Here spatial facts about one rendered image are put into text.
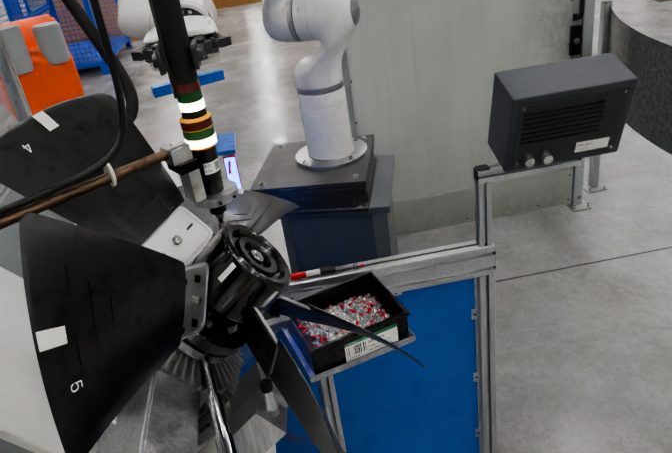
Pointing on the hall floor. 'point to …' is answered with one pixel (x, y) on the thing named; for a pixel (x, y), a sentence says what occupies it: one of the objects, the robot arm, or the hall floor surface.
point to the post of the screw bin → (331, 405)
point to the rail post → (487, 361)
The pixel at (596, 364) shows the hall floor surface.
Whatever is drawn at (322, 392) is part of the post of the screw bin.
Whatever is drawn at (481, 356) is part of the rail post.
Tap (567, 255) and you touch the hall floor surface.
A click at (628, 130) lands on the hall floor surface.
